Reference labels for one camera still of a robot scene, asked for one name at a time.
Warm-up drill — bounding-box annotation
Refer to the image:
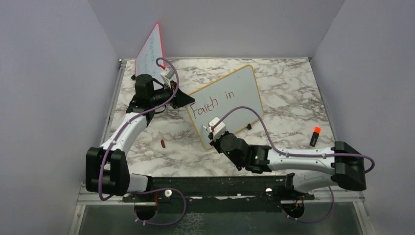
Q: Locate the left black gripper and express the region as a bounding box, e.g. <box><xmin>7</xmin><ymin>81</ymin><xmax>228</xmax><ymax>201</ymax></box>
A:
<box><xmin>150</xmin><ymin>80</ymin><xmax>195</xmax><ymax>109</ymax></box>

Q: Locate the yellow framed whiteboard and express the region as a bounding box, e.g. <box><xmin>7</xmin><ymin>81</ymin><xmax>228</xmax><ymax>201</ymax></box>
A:
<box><xmin>186</xmin><ymin>65</ymin><xmax>264</xmax><ymax>150</ymax></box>

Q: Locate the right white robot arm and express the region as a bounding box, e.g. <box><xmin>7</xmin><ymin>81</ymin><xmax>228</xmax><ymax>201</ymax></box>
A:
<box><xmin>208</xmin><ymin>131</ymin><xmax>367</xmax><ymax>199</ymax></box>

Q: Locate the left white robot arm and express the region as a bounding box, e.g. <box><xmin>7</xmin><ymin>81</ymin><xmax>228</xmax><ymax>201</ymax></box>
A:
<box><xmin>85</xmin><ymin>74</ymin><xmax>195</xmax><ymax>201</ymax></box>

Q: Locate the pink framed whiteboard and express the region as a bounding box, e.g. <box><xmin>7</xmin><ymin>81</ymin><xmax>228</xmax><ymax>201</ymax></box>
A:
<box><xmin>135</xmin><ymin>22</ymin><xmax>164</xmax><ymax>84</ymax></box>

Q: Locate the orange capped black marker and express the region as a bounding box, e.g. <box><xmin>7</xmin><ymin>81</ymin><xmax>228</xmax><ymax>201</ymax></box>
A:
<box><xmin>309</xmin><ymin>126</ymin><xmax>321</xmax><ymax>147</ymax></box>

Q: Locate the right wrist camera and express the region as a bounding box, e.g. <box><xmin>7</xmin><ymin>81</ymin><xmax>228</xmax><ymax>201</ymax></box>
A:
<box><xmin>206</xmin><ymin>117</ymin><xmax>227</xmax><ymax>141</ymax></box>

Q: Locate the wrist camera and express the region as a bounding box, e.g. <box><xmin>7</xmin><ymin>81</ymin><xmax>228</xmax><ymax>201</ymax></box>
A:
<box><xmin>160</xmin><ymin>66</ymin><xmax>175</xmax><ymax>88</ymax></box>
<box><xmin>206</xmin><ymin>117</ymin><xmax>227</xmax><ymax>141</ymax></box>

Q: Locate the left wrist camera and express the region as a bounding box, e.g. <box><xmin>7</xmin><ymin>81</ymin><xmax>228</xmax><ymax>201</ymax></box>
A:
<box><xmin>160</xmin><ymin>66</ymin><xmax>175</xmax><ymax>88</ymax></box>

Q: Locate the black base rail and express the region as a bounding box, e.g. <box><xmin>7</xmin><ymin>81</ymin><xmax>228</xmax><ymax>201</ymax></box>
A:
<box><xmin>122</xmin><ymin>174</ymin><xmax>316</xmax><ymax>213</ymax></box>

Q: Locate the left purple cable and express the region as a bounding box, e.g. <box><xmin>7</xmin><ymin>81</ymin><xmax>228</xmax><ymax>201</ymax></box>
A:
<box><xmin>98</xmin><ymin>57</ymin><xmax>188</xmax><ymax>227</ymax></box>

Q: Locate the aluminium side rail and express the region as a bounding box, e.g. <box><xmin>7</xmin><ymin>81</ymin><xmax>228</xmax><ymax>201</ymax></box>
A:
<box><xmin>68</xmin><ymin>59</ymin><xmax>128</xmax><ymax>235</ymax></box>

